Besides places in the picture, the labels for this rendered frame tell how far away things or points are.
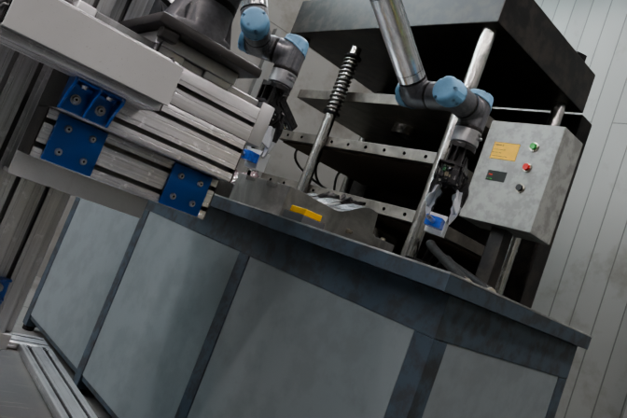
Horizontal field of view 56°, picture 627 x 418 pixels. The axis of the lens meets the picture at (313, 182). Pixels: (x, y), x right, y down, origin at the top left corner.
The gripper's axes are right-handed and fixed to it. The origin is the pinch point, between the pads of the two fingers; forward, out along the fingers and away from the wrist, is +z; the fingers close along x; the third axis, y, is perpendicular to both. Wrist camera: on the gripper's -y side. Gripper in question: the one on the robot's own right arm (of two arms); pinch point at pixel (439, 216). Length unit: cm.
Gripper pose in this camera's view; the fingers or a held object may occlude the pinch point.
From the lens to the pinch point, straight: 161.7
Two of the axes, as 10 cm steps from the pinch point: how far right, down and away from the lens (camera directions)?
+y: -3.8, -2.5, -8.9
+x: 8.5, 2.8, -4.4
